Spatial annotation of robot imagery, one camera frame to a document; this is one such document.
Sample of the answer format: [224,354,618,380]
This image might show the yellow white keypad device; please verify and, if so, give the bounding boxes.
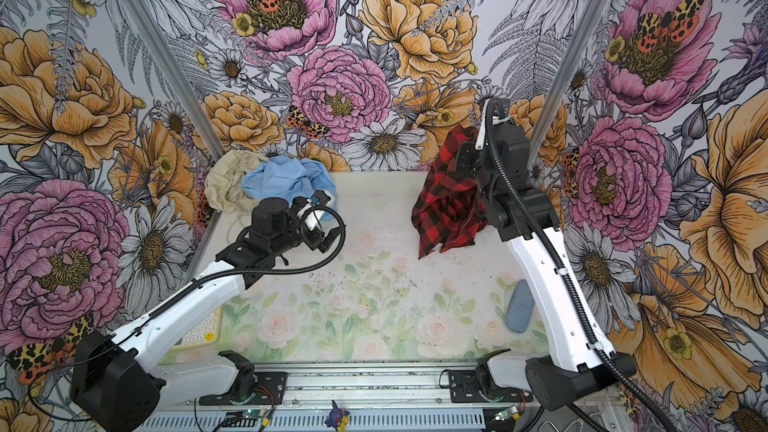
[171,307,223,352]

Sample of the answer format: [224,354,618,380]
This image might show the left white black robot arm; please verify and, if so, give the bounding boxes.
[69,190,346,431]

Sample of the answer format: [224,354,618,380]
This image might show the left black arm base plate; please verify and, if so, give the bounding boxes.
[198,372,288,406]

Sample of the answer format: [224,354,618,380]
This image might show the white slotted cable duct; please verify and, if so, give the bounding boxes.
[139,408,486,431]

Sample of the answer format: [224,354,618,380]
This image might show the beige cloth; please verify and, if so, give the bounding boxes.
[204,150,267,213]

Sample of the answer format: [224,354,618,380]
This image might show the small purple toy figure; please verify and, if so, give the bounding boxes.
[325,400,350,432]

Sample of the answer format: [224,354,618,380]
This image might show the blue grey oblong object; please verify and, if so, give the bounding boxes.
[505,280,535,334]

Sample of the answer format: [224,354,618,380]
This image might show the red black plaid cloth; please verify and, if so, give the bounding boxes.
[411,125,488,258]

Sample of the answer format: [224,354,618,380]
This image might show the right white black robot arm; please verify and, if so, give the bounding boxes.
[457,97,637,411]

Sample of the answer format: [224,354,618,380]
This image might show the right green circuit board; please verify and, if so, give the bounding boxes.
[494,406,520,422]

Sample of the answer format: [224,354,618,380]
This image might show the light blue cloth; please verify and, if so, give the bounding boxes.
[241,155,337,204]

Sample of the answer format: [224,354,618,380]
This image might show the left green circuit board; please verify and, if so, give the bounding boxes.
[226,409,261,422]

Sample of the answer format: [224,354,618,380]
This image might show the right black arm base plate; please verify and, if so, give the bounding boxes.
[439,369,533,404]

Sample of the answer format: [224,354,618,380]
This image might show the green circuit board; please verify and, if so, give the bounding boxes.
[494,406,520,422]
[226,409,261,422]

